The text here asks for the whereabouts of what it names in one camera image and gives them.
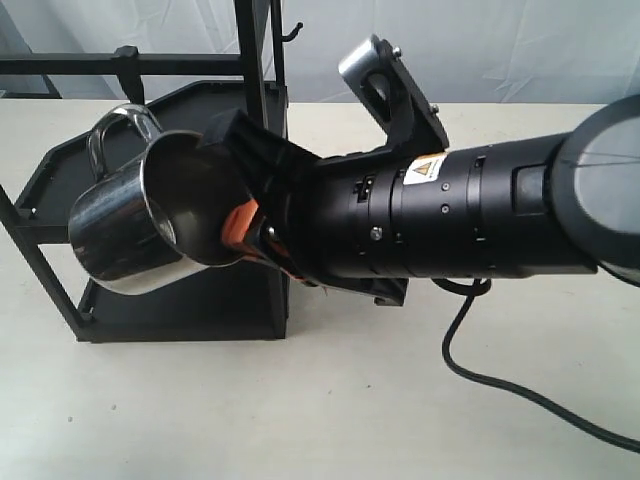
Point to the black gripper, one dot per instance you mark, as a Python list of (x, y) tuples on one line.
[(311, 202)]

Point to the stainless steel mug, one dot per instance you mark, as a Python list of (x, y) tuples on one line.
[(158, 218)]

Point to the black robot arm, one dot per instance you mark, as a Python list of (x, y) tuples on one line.
[(369, 222)]

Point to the black metal shelf rack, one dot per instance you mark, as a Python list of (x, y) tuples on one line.
[(242, 302)]

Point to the black hook on crossbar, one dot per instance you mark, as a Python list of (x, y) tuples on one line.
[(125, 60)]

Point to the black hook on post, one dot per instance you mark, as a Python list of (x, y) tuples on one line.
[(289, 37)]

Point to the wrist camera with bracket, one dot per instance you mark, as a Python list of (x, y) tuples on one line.
[(376, 75)]

